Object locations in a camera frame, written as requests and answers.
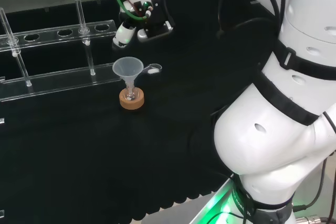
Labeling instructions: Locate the clear acrylic funnel stand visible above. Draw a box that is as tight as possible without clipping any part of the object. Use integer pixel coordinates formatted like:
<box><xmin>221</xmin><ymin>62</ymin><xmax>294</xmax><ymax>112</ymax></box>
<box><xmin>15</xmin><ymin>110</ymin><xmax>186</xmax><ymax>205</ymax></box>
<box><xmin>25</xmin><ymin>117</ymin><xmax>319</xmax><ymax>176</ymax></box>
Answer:
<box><xmin>0</xmin><ymin>0</ymin><xmax>118</xmax><ymax>103</ymax></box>

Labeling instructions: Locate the black bench cloth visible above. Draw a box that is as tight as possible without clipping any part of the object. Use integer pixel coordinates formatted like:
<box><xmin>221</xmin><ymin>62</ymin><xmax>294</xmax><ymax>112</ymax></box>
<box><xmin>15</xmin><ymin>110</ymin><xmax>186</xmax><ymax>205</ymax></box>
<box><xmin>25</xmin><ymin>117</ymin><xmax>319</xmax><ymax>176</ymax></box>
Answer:
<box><xmin>0</xmin><ymin>0</ymin><xmax>279</xmax><ymax>222</ymax></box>

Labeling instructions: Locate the cork ring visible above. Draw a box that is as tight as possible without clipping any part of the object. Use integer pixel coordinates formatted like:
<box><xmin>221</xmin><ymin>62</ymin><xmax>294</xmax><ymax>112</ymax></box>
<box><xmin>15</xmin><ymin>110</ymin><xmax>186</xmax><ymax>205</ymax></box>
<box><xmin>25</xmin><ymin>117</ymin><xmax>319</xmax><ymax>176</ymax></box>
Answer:
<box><xmin>119</xmin><ymin>89</ymin><xmax>145</xmax><ymax>111</ymax></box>

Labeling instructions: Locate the black cable with plug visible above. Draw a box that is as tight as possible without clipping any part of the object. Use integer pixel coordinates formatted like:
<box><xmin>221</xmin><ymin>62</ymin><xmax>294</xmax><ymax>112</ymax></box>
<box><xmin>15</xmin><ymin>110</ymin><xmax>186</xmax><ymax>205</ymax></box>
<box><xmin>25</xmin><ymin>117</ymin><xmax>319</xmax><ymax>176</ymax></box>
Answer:
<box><xmin>215</xmin><ymin>0</ymin><xmax>229</xmax><ymax>38</ymax></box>

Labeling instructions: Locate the clear glass weighing funnel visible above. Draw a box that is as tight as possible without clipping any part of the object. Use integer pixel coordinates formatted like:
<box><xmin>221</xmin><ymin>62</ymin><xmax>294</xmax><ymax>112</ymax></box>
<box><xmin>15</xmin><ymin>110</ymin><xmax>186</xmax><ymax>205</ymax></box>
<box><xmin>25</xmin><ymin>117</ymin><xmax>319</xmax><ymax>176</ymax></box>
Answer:
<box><xmin>142</xmin><ymin>63</ymin><xmax>162</xmax><ymax>75</ymax></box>

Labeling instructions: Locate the thin black cable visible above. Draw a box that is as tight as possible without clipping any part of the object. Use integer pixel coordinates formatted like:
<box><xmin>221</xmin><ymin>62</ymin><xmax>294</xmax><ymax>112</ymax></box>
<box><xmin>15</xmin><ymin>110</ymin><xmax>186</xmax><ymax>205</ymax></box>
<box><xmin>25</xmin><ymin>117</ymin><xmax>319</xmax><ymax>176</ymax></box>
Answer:
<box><xmin>292</xmin><ymin>111</ymin><xmax>336</xmax><ymax>212</ymax></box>

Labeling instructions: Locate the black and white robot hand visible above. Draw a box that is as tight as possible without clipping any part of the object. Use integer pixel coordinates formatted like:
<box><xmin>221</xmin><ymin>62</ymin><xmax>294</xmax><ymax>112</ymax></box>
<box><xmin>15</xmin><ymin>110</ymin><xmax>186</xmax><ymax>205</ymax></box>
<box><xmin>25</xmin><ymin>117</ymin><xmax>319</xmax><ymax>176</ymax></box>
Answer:
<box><xmin>112</xmin><ymin>0</ymin><xmax>160</xmax><ymax>49</ymax></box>

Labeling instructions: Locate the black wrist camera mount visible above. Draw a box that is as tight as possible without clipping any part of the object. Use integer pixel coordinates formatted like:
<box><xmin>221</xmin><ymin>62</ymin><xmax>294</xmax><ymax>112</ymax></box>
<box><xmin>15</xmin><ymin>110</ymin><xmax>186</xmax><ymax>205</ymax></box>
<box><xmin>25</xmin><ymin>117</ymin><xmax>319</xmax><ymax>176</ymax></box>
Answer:
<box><xmin>136</xmin><ymin>0</ymin><xmax>175</xmax><ymax>43</ymax></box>

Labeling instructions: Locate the clear plastic funnel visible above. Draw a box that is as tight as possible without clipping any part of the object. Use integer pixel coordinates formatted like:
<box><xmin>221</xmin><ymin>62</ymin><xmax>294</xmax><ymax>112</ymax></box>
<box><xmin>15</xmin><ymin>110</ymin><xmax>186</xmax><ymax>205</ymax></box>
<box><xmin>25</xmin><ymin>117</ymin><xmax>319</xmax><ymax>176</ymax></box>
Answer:
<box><xmin>112</xmin><ymin>56</ymin><xmax>144</xmax><ymax>92</ymax></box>

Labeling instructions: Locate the small round-bottom glass flask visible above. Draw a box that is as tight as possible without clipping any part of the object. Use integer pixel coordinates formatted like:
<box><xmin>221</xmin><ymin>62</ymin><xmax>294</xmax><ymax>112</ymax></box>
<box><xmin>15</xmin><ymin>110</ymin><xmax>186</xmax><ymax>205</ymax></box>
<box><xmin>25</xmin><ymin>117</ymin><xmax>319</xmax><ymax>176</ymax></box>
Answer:
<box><xmin>124</xmin><ymin>82</ymin><xmax>138</xmax><ymax>101</ymax></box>

